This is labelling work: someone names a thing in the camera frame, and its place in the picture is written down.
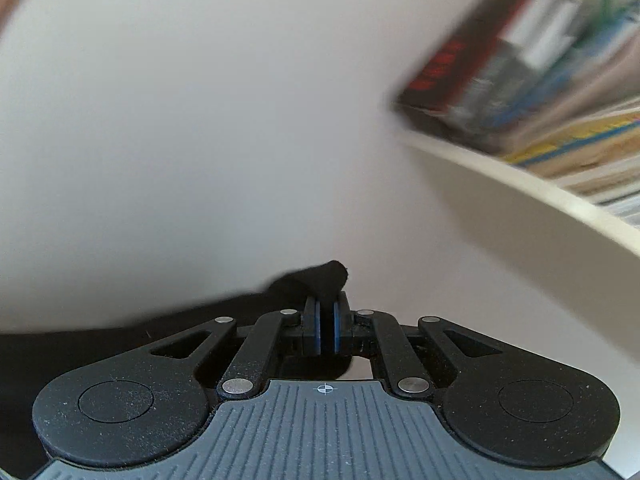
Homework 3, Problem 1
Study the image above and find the white wall shelf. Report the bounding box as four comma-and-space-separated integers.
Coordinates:
395, 125, 640, 261

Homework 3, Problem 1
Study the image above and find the row of books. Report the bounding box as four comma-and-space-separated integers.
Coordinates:
392, 0, 640, 221

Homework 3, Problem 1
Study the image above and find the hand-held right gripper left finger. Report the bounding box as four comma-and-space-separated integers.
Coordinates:
150, 297, 322, 402

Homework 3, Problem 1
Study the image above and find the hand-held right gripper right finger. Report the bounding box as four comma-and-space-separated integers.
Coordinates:
331, 290, 506, 402

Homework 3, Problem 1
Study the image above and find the black knit sweater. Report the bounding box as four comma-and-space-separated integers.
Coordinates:
0, 260, 373, 478

